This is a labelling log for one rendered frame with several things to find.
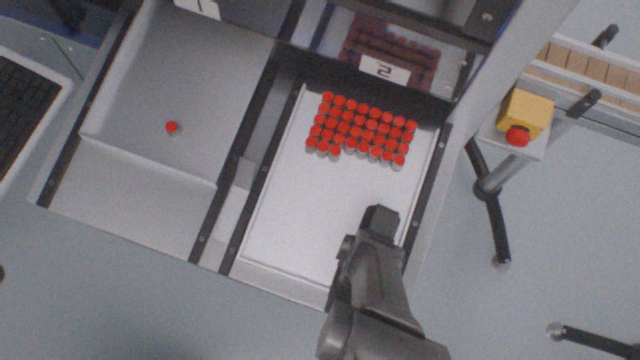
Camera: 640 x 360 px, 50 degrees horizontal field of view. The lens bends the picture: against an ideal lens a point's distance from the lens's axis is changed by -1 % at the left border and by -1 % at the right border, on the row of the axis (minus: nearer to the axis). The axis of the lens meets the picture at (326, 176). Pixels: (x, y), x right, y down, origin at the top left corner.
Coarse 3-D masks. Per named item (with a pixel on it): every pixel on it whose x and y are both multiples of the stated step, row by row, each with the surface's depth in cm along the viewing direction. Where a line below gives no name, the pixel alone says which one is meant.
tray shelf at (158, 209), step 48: (288, 48) 132; (384, 96) 131; (432, 96) 131; (96, 144) 126; (96, 192) 123; (144, 192) 124; (192, 192) 124; (432, 192) 126; (144, 240) 122; (192, 240) 122; (288, 288) 121
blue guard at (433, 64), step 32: (224, 0) 113; (256, 0) 109; (288, 0) 106; (320, 0) 102; (288, 32) 116; (320, 32) 112; (352, 32) 108; (384, 32) 105; (416, 32) 101; (352, 64) 119; (416, 64) 111; (448, 64) 107; (448, 96) 118
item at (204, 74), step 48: (144, 0) 129; (144, 48) 131; (192, 48) 131; (240, 48) 131; (96, 96) 124; (144, 96) 128; (192, 96) 129; (240, 96) 129; (144, 144) 126; (192, 144) 126
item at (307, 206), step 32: (320, 96) 130; (288, 128) 125; (288, 160) 126; (320, 160) 127; (352, 160) 127; (416, 160) 127; (288, 192) 125; (320, 192) 125; (352, 192) 125; (384, 192) 126; (416, 192) 123; (256, 224) 123; (288, 224) 123; (320, 224) 124; (352, 224) 124; (256, 256) 122; (288, 256) 122; (320, 256) 122; (320, 288) 118
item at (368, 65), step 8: (368, 64) 116; (376, 64) 115; (384, 64) 114; (368, 72) 119; (376, 72) 118; (392, 72) 116; (400, 72) 115; (408, 72) 114; (392, 80) 119; (400, 80) 118
